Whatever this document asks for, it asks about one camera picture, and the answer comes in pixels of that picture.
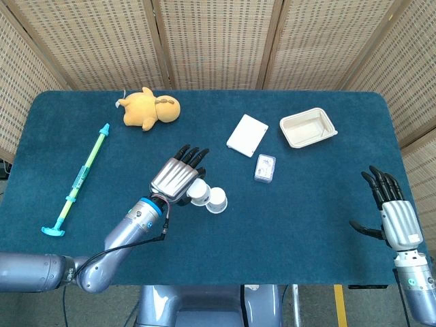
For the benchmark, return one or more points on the small clear plastic box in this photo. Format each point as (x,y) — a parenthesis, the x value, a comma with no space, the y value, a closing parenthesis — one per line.
(264,168)

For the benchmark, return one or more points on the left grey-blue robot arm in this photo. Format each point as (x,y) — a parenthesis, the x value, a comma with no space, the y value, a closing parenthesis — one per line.
(129,231)

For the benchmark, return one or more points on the beige disposable food tray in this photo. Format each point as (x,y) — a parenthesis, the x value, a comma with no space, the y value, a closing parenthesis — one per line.
(306,127)

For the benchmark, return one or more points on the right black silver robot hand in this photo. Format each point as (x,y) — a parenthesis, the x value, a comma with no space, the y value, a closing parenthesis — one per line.
(400,221)

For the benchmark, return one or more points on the grey-blue robot torso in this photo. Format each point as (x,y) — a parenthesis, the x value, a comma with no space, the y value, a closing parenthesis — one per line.
(204,306)

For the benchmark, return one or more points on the green cyan water squirter toy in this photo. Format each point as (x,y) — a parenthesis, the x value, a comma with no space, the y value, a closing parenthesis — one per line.
(83,172)

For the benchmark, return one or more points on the white flat plastic box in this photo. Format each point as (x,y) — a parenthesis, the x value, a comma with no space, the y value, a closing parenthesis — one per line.
(247,135)

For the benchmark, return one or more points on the metal table leg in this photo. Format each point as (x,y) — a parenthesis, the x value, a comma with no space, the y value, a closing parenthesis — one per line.
(295,306)

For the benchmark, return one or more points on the woven bamboo folding screen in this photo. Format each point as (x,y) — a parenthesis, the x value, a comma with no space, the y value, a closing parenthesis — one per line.
(218,41)

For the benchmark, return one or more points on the white paper cup fern print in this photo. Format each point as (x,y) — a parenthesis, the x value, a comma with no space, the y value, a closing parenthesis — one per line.
(199,192)

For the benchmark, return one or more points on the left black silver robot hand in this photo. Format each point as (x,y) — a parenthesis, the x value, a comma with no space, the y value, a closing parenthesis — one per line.
(173,178)

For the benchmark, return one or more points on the yellow plush toy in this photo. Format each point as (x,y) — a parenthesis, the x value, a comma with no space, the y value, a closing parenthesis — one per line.
(143,109)

